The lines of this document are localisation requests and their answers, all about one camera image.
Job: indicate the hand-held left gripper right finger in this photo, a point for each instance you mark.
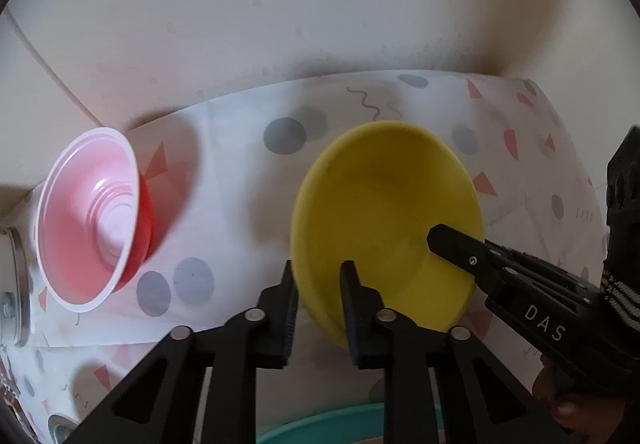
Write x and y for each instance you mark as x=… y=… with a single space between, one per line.
x=350 y=314

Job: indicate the white patterned tablecloth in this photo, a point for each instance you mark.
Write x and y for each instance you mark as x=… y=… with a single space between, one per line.
x=240 y=173

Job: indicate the person's right hand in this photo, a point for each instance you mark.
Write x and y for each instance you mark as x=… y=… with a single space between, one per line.
x=565 y=414

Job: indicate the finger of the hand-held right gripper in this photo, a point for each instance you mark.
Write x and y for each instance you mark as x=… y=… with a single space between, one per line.
x=465 y=251

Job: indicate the teal plastic plate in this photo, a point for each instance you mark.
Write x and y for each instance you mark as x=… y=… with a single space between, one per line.
x=320 y=426

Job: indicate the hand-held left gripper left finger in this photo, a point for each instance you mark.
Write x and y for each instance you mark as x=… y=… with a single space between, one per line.
x=288 y=319

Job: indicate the silver metal object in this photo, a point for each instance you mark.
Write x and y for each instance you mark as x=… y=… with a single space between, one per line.
x=10 y=274

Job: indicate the red plastic bowl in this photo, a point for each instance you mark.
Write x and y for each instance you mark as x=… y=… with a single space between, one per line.
x=90 y=224

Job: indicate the yellow plastic bowl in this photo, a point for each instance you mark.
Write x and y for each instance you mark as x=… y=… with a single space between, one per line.
x=380 y=204

